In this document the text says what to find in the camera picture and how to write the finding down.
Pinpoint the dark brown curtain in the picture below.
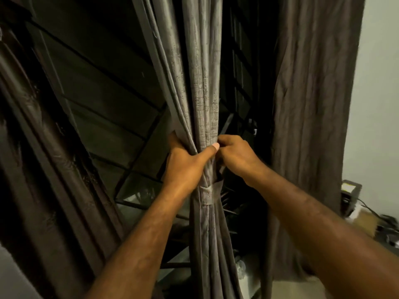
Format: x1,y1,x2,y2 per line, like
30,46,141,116
0,22,131,299

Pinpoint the grey curtain tieback band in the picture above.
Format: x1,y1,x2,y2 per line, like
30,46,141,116
199,180,224,205

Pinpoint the window with metal grille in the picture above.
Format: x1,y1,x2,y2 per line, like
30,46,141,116
19,0,275,277

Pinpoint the tan cardboard box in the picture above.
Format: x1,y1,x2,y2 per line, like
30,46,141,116
352,210,381,238

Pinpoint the brown crinkled curtain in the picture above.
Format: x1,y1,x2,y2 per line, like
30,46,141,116
260,0,366,299

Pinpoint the person's left hand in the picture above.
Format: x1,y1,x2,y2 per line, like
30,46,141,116
161,131,220,193

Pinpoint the person's right forearm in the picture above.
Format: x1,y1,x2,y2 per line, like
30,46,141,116
249,163,399,299

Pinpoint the person's left forearm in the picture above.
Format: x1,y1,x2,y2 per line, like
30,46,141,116
84,180,200,299

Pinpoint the black box device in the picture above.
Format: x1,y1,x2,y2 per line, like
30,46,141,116
340,180,363,218

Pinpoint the grey textured curtain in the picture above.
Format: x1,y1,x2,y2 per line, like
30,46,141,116
131,0,247,299

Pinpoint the person's right hand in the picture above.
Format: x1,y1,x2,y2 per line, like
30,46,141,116
216,135,269,188

